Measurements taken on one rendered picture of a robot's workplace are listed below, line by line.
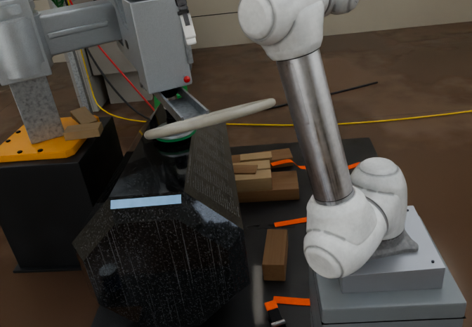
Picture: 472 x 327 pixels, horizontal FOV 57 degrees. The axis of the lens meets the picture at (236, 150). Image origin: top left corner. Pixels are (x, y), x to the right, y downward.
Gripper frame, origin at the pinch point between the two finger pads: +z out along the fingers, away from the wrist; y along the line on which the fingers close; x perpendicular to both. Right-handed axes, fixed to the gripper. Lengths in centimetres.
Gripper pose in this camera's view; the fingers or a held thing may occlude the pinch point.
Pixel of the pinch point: (190, 38)
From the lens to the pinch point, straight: 137.5
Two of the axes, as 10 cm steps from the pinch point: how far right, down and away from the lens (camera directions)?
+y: -0.8, -1.1, 9.9
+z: 2.5, 9.6, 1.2
